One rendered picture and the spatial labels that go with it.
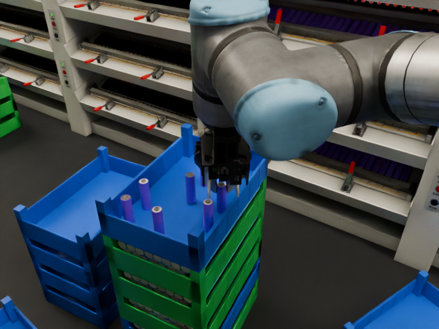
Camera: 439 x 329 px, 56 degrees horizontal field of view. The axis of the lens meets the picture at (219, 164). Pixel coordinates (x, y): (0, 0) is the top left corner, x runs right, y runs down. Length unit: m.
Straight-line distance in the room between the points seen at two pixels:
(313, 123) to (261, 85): 0.06
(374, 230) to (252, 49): 1.00
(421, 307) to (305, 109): 0.93
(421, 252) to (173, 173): 0.75
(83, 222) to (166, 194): 0.29
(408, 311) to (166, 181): 0.72
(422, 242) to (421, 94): 0.91
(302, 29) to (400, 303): 0.77
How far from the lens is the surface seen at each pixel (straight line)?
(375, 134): 1.17
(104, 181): 1.18
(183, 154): 0.94
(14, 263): 1.38
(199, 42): 0.49
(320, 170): 1.30
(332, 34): 1.16
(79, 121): 1.89
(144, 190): 0.78
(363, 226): 1.36
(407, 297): 1.26
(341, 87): 0.43
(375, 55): 0.46
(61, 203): 1.13
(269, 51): 0.43
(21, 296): 1.28
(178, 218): 0.78
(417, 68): 0.41
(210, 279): 0.75
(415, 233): 1.27
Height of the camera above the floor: 0.92
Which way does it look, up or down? 34 degrees down
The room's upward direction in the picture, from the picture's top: straight up
